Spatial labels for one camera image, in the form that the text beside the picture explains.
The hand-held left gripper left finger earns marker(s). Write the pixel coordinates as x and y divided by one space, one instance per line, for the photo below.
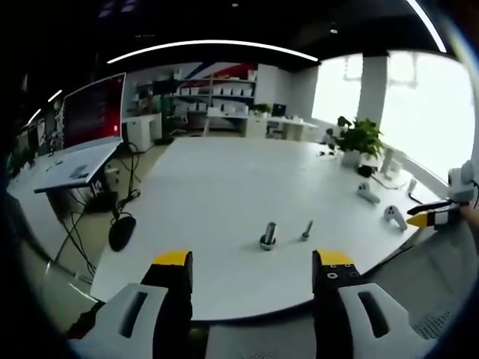
176 291

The white handheld controller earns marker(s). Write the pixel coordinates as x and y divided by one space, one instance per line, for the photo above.
366 192
394 217

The white storage shelf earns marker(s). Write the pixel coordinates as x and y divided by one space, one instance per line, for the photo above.
217 93

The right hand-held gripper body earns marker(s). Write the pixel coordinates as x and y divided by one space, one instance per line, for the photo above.
462 185

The curved ceiling light strip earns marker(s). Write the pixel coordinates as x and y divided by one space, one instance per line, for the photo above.
213 43
426 24

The large steel threaded stud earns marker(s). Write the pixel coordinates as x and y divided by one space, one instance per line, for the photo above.
270 233

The black oval object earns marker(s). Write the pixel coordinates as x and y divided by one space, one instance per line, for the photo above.
122 233

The large computer monitor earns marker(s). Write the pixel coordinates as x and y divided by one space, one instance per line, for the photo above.
93 108

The small steel threaded stud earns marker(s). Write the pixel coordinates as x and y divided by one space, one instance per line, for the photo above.
307 230

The white standing desk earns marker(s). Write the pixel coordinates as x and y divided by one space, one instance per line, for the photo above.
75 168

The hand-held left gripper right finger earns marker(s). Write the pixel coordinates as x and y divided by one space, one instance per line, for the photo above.
333 295

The potted green plant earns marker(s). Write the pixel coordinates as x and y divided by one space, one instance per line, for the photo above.
361 136

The grey mesh chair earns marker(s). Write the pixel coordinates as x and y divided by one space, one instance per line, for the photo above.
430 261

